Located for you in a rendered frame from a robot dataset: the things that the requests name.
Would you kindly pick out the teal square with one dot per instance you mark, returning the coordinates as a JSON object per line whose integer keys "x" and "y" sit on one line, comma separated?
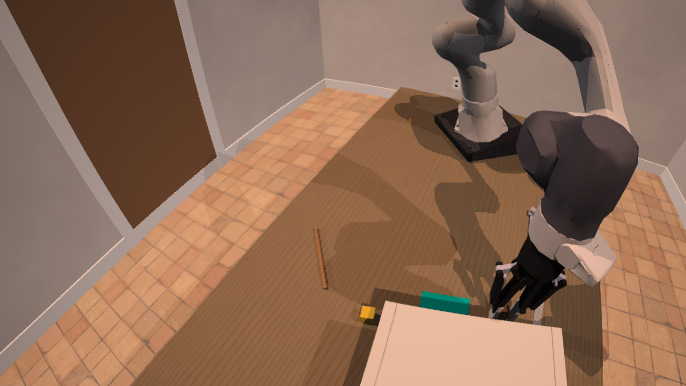
{"x": 445, "y": 303}

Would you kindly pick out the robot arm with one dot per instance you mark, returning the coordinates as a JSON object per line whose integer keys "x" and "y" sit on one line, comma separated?
{"x": 583, "y": 164}

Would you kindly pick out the small yellow cube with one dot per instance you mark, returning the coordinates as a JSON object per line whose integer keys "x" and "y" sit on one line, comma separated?
{"x": 367, "y": 314}

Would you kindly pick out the white flat bar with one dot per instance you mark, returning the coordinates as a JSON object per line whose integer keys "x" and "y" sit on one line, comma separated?
{"x": 538, "y": 315}

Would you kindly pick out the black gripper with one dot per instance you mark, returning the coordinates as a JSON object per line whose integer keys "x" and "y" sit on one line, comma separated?
{"x": 537, "y": 265}

